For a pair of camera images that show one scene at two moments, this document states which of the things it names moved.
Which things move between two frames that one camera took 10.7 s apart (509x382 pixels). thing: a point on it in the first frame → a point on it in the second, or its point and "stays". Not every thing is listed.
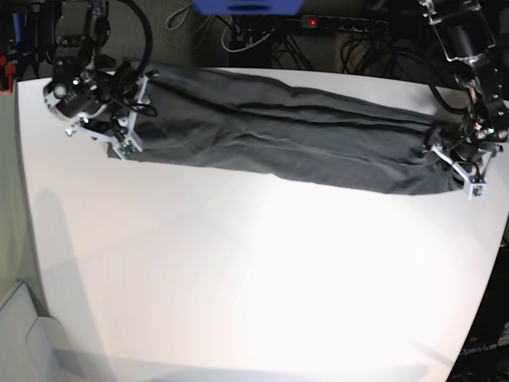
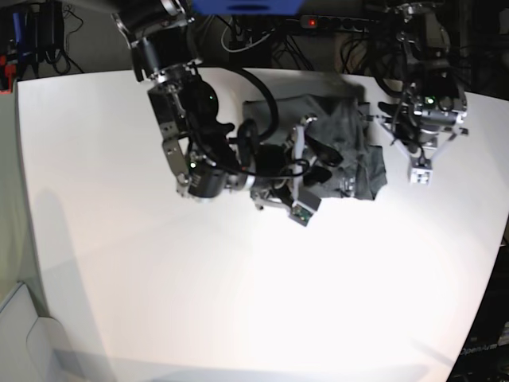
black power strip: (347, 23) stays
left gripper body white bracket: (126, 143) → (328, 154)
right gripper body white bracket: (475, 186) → (420, 169)
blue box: (248, 8) stays
